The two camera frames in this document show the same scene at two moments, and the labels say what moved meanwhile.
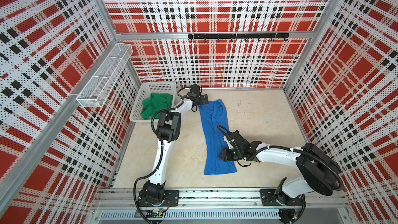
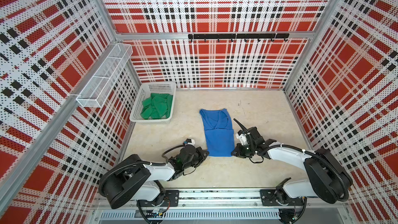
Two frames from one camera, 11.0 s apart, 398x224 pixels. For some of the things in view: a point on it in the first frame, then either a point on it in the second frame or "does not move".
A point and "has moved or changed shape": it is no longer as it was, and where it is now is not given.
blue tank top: (216, 128) has moved or changed shape
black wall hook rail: (245, 36) does not move
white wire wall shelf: (95, 94) does not move
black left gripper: (201, 98) → (202, 157)
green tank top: (157, 102) does not move
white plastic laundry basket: (145, 92) does not move
